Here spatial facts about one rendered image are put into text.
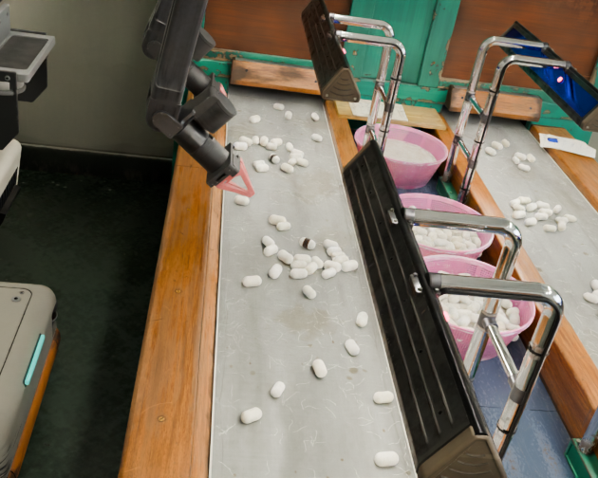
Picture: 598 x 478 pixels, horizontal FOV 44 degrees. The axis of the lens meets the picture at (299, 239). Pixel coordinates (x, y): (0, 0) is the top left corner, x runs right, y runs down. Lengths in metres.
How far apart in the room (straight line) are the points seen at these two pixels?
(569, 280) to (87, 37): 2.15
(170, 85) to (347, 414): 0.65
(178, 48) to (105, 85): 1.89
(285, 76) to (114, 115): 1.17
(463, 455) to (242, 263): 0.89
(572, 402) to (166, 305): 0.73
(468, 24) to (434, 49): 0.12
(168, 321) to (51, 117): 2.13
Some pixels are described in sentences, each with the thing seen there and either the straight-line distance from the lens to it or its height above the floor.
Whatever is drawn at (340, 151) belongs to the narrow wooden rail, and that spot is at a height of 0.76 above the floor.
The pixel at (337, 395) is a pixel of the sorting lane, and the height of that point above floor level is 0.74.
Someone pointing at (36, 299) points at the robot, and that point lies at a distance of 2.14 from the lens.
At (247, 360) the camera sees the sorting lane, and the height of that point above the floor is 0.74.
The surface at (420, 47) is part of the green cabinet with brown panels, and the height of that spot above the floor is 0.96.
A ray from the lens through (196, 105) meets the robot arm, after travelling 1.40.
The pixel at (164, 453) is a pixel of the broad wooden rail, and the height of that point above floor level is 0.76.
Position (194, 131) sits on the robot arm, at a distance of 1.42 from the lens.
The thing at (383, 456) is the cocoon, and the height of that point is 0.76.
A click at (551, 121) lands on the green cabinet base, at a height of 0.78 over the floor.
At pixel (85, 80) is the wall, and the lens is 3.22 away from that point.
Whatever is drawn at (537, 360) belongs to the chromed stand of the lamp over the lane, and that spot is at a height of 1.02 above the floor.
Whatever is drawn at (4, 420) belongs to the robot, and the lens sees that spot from 1.82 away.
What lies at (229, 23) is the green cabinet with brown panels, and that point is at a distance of 2.28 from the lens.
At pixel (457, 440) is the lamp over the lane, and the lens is 0.68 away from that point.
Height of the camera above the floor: 1.55
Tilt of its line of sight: 30 degrees down
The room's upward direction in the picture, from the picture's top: 10 degrees clockwise
